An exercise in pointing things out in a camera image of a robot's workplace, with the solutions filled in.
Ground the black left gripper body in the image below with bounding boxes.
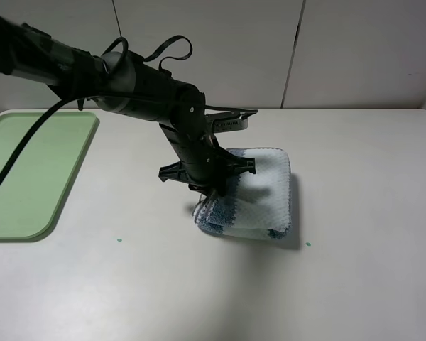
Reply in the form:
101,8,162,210
158,124,256,196

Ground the light green plastic tray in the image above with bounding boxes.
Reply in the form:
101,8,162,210
0,112,99,242

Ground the black left camera cable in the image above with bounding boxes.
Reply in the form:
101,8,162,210
0,34,242,210

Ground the blue white striped towel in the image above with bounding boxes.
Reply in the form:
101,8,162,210
192,148,292,240

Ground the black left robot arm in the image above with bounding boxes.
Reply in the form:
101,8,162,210
0,16,256,195

